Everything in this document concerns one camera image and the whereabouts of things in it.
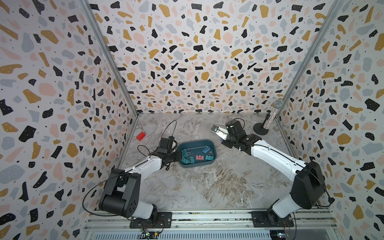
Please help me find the teal plastic storage box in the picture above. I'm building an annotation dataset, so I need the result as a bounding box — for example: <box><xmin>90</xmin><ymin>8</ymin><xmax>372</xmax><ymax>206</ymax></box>
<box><xmin>178</xmin><ymin>140</ymin><xmax>217</xmax><ymax>168</ymax></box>

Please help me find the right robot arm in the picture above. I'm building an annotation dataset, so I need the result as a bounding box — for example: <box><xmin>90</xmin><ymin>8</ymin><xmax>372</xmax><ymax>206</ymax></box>
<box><xmin>216</xmin><ymin>132</ymin><xmax>327</xmax><ymax>225</ymax></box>

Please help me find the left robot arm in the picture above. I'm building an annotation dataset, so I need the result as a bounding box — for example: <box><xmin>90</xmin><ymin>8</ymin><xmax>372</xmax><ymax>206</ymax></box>
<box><xmin>99</xmin><ymin>150</ymin><xmax>182</xmax><ymax>221</ymax></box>

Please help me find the glitter microphone on black stand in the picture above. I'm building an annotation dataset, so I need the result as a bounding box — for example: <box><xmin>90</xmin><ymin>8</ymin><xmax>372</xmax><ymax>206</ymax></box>
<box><xmin>253</xmin><ymin>100</ymin><xmax>284</xmax><ymax>136</ymax></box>

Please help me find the red small block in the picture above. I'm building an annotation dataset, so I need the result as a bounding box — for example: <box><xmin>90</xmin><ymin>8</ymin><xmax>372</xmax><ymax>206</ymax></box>
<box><xmin>136</xmin><ymin>132</ymin><xmax>146</xmax><ymax>141</ymax></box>

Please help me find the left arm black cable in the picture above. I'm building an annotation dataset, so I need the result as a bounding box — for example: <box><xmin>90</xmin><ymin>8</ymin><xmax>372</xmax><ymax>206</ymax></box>
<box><xmin>81</xmin><ymin>119</ymin><xmax>178</xmax><ymax>217</ymax></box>

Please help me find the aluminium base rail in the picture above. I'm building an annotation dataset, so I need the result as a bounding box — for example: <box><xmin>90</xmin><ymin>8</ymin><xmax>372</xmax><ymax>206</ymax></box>
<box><xmin>83</xmin><ymin>209</ymin><xmax>342</xmax><ymax>240</ymax></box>

